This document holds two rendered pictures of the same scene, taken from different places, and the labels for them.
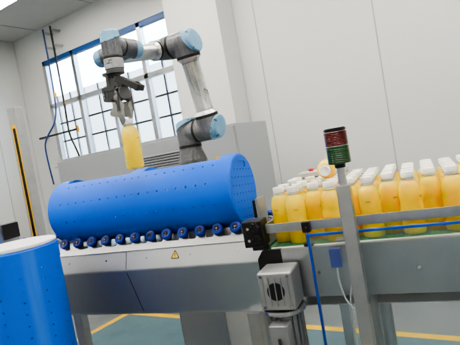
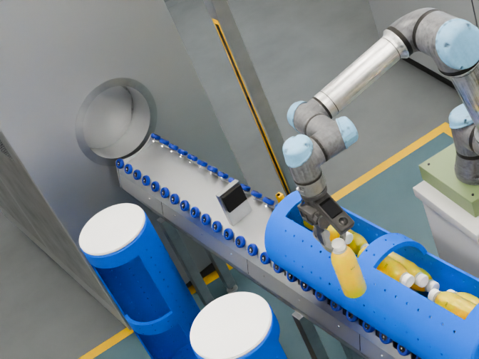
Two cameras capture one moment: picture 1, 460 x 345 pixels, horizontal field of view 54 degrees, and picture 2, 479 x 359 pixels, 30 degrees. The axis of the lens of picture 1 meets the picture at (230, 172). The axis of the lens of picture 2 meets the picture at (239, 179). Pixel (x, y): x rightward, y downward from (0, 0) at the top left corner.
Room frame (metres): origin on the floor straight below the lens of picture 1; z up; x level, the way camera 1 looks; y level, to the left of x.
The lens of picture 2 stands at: (0.37, -0.75, 3.05)
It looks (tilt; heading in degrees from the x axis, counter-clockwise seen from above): 36 degrees down; 44
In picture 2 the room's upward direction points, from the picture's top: 25 degrees counter-clockwise
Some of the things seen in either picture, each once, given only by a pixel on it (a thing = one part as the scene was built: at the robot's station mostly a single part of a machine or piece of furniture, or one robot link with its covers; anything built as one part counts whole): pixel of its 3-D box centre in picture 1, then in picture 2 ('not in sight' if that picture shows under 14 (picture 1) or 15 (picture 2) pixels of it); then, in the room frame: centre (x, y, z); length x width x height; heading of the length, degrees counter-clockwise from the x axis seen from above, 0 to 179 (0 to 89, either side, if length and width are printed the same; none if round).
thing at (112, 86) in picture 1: (116, 86); (316, 204); (1.76, 0.38, 1.57); 0.09 x 0.08 x 0.12; 66
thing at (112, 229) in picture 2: not in sight; (112, 229); (2.02, 1.58, 1.03); 0.28 x 0.28 x 0.01
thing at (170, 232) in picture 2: not in sight; (188, 264); (2.45, 1.81, 0.31); 0.06 x 0.06 x 0.63; 67
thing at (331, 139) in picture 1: (335, 138); not in sight; (1.25, -0.31, 1.23); 0.06 x 0.06 x 0.04
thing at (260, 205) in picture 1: (260, 212); not in sight; (1.73, -0.09, 0.99); 0.10 x 0.02 x 0.12; 157
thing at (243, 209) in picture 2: (10, 237); (235, 203); (2.25, 1.14, 1.00); 0.10 x 0.04 x 0.15; 157
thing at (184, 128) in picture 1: (189, 131); (472, 127); (2.31, 0.17, 1.38); 0.13 x 0.12 x 0.14; 58
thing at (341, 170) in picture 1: (338, 156); not in sight; (1.25, -0.31, 1.18); 0.06 x 0.06 x 0.16
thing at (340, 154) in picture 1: (338, 154); not in sight; (1.25, -0.31, 1.18); 0.06 x 0.06 x 0.05
